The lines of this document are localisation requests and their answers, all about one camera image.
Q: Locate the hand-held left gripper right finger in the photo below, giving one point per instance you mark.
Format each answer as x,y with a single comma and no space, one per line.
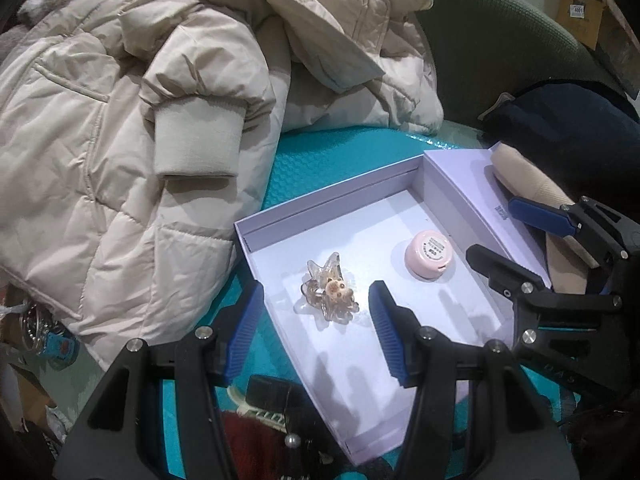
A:
387,332

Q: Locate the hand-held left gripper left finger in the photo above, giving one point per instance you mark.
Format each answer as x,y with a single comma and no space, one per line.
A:
244,322

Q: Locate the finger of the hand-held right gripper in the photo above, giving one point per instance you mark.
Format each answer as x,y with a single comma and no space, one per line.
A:
540,214
505,270

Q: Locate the amber hair claw clip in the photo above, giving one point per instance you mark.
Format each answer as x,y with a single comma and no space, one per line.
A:
330,287

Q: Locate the lavender cardboard box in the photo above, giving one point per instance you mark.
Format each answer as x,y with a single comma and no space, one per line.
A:
325,375

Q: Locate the cream hair claw clip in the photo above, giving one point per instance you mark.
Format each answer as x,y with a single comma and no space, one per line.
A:
260,412

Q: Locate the red scrunchie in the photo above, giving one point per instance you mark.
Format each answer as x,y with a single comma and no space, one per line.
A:
247,442

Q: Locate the beige cloth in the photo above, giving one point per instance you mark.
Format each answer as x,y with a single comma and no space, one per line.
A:
530,175

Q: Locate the black cylinder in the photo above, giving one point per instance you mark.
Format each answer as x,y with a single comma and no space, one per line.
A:
267,390

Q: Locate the pink round case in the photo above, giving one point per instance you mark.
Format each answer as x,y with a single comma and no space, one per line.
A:
427,255

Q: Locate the navy cloth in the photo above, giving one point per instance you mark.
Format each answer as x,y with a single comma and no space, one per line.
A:
565,115

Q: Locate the green sofa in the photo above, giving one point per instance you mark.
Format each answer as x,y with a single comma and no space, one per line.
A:
490,35

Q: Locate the beige puffer jacket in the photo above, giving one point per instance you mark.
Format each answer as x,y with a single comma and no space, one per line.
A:
150,160

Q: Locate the blue label tin can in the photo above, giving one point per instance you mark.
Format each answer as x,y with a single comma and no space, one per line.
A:
55,347

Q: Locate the brown cardboard box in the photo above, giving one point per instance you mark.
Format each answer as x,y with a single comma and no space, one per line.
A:
585,5

